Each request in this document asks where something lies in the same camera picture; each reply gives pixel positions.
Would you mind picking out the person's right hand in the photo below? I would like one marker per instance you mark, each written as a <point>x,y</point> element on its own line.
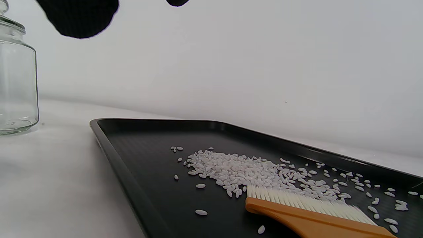
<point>79,16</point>

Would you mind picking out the clear glass jar lid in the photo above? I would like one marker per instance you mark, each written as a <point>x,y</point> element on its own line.
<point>10,24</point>

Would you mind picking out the clear glass jar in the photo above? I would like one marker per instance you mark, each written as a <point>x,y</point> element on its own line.
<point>16,82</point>

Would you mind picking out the black food tray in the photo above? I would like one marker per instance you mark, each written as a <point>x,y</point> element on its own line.
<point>148,185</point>

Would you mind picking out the pile of white rice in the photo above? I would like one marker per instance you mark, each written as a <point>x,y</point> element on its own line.
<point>238,170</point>

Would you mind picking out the orange brush white bristles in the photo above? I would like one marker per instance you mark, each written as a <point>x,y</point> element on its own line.
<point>297,218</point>

